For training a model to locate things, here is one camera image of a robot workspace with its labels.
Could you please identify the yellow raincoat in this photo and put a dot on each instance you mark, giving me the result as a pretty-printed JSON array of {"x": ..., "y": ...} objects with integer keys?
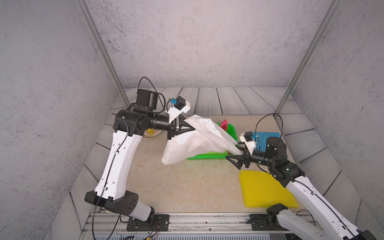
[{"x": 261, "y": 190}]

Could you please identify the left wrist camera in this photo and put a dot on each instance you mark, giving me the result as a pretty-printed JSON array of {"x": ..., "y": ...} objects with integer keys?
[{"x": 179, "y": 106}]

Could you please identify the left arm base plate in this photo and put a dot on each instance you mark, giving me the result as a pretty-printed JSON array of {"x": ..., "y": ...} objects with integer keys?
[{"x": 156, "y": 223}]

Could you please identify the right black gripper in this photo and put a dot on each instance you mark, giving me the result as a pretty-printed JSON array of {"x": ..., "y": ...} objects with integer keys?
[{"x": 246, "y": 156}]

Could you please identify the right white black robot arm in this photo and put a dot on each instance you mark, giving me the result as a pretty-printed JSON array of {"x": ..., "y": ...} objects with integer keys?
[{"x": 332, "y": 224}]

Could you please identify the aluminium frame post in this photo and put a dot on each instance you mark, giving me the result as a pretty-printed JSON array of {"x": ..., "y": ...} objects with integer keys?
[
  {"x": 91, "y": 26},
  {"x": 319, "y": 34}
]

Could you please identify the green plastic basket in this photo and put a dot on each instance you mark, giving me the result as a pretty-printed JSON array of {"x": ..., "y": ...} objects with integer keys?
[{"x": 214, "y": 155}]

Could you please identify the left aluminium frame post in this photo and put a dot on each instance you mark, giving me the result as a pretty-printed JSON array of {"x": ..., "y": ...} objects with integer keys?
[{"x": 91, "y": 26}]

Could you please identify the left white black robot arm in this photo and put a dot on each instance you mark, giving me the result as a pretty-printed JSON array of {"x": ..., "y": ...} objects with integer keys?
[{"x": 149, "y": 111}]

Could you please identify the aluminium front rail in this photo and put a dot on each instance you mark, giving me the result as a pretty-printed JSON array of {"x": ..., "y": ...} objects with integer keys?
[{"x": 182, "y": 226}]

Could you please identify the pink rabbit raincoat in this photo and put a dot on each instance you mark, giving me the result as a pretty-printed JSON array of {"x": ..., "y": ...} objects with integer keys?
[{"x": 224, "y": 125}]

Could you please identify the round patterned plate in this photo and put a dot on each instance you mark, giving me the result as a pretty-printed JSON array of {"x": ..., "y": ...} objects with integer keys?
[{"x": 151, "y": 133}]

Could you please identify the right aluminium frame post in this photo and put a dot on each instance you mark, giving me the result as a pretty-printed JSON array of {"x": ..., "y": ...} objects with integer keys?
[{"x": 319, "y": 34}]

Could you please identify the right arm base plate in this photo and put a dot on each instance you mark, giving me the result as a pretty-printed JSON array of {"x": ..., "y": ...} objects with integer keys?
[{"x": 262, "y": 222}]

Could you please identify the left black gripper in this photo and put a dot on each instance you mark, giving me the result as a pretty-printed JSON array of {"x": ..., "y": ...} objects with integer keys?
[{"x": 175, "y": 126}]

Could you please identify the blue folded raincoat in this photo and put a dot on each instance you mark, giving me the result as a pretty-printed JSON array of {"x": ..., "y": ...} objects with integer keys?
[{"x": 262, "y": 140}]

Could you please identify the white raincoat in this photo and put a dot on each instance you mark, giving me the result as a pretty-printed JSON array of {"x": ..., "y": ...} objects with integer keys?
[{"x": 206, "y": 137}]

